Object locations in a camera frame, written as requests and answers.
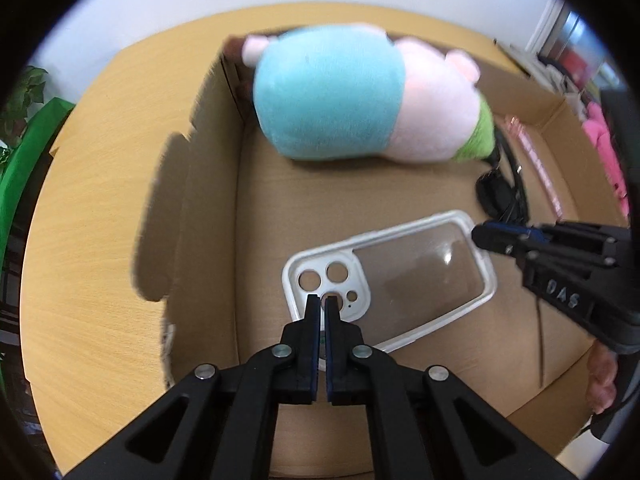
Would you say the pink plastic strip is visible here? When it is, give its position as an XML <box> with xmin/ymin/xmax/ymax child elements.
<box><xmin>504</xmin><ymin>114</ymin><xmax>566</xmax><ymax>222</ymax></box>

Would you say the thin black cable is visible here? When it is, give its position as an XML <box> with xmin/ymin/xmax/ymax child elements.
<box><xmin>535</xmin><ymin>295</ymin><xmax>547</xmax><ymax>388</ymax></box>

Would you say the pink fluffy cloth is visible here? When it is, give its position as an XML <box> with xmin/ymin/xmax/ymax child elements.
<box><xmin>581</xmin><ymin>101</ymin><xmax>632</xmax><ymax>217</ymax></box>

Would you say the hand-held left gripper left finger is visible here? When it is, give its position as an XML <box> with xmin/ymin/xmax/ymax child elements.
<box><xmin>62</xmin><ymin>294</ymin><xmax>322</xmax><ymax>480</ymax></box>

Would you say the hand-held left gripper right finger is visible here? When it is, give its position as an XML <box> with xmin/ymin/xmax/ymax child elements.
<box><xmin>324</xmin><ymin>295</ymin><xmax>576</xmax><ymax>480</ymax></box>

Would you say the person's right hand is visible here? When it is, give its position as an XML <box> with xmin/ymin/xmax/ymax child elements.
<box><xmin>586</xmin><ymin>342</ymin><xmax>621</xmax><ymax>415</ymax></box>

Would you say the clear white phone case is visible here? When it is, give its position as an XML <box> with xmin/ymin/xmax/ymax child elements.
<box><xmin>281</xmin><ymin>210</ymin><xmax>498</xmax><ymax>372</ymax></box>

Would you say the large potted plant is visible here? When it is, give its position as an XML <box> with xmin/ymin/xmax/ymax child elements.
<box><xmin>2</xmin><ymin>65</ymin><xmax>48</xmax><ymax>166</ymax></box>

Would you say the large cardboard box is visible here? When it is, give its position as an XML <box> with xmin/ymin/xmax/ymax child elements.
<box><xmin>131</xmin><ymin>30</ymin><xmax>631</xmax><ymax>480</ymax></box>

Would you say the pink and teal plush pig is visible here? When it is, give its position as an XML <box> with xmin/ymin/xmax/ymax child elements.
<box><xmin>241</xmin><ymin>22</ymin><xmax>498</xmax><ymax>165</ymax></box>

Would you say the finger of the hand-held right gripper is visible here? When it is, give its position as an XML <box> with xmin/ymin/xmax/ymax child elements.
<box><xmin>471</xmin><ymin>224</ymin><xmax>548</xmax><ymax>264</ymax></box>
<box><xmin>487</xmin><ymin>220</ymin><xmax>626</xmax><ymax>245</ymax></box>

